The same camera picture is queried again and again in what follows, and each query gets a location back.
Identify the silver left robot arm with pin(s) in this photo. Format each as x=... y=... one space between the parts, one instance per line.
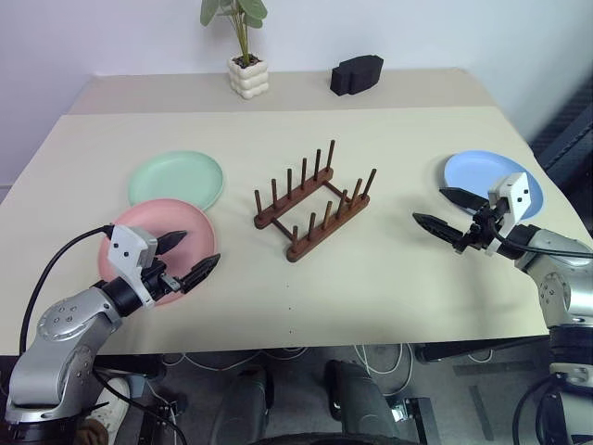
x=60 y=320

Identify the blue plate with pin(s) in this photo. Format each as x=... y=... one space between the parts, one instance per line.
x=472 y=169

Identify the green plate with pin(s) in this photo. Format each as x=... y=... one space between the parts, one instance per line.
x=176 y=178

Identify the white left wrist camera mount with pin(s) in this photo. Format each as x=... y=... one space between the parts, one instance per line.
x=125 y=245

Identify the green leafy plant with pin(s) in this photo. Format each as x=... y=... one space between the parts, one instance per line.
x=241 y=28

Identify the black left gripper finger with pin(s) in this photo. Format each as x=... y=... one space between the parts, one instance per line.
x=201 y=271
x=172 y=240

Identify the pink plate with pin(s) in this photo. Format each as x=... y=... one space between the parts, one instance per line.
x=139 y=218

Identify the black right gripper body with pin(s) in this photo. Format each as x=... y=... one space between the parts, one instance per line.
x=482 y=227

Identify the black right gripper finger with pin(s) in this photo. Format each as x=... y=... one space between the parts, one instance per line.
x=463 y=197
x=435 y=225

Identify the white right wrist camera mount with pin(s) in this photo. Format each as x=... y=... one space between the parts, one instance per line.
x=516 y=192

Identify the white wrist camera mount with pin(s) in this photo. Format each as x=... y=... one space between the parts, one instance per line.
x=516 y=192
x=125 y=245

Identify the white bubbly plant pot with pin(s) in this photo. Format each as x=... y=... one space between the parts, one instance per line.
x=248 y=79

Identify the white sneaker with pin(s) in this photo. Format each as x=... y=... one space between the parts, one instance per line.
x=111 y=408

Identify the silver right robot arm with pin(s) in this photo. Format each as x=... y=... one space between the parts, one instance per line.
x=556 y=283

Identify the grey floor box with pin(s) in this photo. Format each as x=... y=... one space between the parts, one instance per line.
x=138 y=385

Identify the dark grey rounded shape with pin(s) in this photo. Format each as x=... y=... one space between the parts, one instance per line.
x=359 y=403
x=243 y=408

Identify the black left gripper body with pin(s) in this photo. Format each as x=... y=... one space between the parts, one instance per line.
x=155 y=279

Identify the wooden dish rack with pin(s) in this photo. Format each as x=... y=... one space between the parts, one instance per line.
x=319 y=235

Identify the black foam block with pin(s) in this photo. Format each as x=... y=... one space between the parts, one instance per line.
x=357 y=76

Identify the dark ribbed panel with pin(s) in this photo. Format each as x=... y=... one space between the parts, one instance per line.
x=563 y=130

